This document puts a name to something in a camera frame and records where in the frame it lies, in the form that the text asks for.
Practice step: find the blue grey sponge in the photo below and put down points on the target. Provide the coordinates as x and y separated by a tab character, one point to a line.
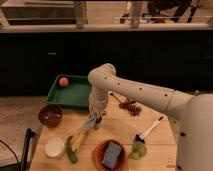
111	155

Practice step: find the brown wooden spoon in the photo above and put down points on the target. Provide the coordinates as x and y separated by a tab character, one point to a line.
115	97

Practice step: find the small metal cup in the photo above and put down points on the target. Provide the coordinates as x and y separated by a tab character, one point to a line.
97	126

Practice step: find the green cup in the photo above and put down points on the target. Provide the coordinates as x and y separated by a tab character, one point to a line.
138	150

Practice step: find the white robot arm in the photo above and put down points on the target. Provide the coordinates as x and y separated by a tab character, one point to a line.
193	112

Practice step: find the yellow corn cob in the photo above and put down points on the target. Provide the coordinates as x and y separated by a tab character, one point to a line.
78	139

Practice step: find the orange bowl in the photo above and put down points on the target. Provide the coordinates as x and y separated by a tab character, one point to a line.
98	152

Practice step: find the white handled black brush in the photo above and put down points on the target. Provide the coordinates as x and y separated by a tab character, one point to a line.
140	137

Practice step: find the black stand left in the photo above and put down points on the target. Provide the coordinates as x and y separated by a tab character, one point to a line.
22	163

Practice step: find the green pepper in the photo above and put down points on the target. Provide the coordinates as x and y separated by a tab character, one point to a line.
71	154

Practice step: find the orange ball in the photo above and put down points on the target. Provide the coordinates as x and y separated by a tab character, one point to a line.
63	82

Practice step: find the white round lid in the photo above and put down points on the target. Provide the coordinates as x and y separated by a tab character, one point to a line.
54	147

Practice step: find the dark brown bowl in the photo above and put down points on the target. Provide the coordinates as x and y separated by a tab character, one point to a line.
50	115

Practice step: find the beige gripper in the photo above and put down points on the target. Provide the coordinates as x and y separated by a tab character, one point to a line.
96	111

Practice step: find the green plastic tray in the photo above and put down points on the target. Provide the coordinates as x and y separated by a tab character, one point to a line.
74	96

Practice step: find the grey blue towel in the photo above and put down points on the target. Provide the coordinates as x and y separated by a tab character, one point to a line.
90	123

